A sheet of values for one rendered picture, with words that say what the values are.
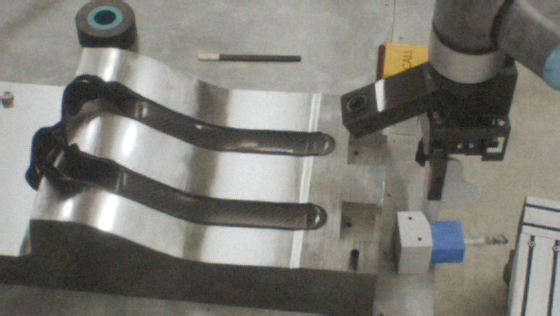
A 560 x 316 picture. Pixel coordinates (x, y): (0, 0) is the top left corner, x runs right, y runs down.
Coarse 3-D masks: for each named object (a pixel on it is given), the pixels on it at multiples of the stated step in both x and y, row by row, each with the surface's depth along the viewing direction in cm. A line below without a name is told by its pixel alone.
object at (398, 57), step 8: (392, 48) 155; (400, 48) 155; (408, 48) 155; (416, 48) 156; (424, 48) 156; (392, 56) 154; (400, 56) 154; (408, 56) 154; (416, 56) 155; (424, 56) 155; (384, 64) 154; (392, 64) 153; (400, 64) 153; (408, 64) 154; (416, 64) 154; (384, 72) 152; (392, 72) 152
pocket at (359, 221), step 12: (348, 204) 132; (360, 204) 132; (372, 204) 132; (348, 216) 134; (360, 216) 133; (372, 216) 133; (348, 228) 132; (360, 228) 132; (372, 228) 133; (372, 240) 131
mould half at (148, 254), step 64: (128, 64) 138; (0, 128) 140; (128, 128) 132; (256, 128) 139; (320, 128) 138; (0, 192) 134; (64, 192) 125; (192, 192) 132; (256, 192) 132; (320, 192) 132; (0, 256) 129; (64, 256) 128; (128, 256) 127; (192, 256) 126; (256, 256) 127; (320, 256) 126
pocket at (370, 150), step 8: (368, 136) 139; (376, 136) 139; (384, 136) 138; (352, 144) 140; (360, 144) 140; (368, 144) 140; (376, 144) 140; (384, 144) 139; (352, 152) 140; (360, 152) 140; (368, 152) 140; (376, 152) 140; (384, 152) 138; (352, 160) 139; (360, 160) 139; (368, 160) 139; (376, 160) 139; (384, 160) 138
